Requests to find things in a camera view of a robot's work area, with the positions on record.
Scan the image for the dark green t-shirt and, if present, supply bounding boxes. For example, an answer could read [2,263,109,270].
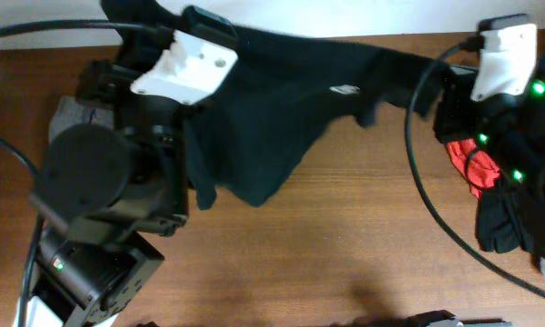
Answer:
[99,0,451,212]

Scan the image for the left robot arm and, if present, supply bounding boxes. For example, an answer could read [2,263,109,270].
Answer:
[17,30,237,326]

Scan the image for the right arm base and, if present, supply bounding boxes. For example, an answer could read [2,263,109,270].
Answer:
[404,310,513,327]

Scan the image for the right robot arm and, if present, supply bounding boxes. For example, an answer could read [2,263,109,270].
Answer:
[434,54,545,277]

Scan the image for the red garment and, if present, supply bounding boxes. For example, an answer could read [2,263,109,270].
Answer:
[445,139,500,199]

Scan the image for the grey folded trousers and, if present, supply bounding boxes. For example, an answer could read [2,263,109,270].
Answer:
[48,95,114,143]

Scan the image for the black garment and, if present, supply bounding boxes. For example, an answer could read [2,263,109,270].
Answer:
[475,178,545,254]

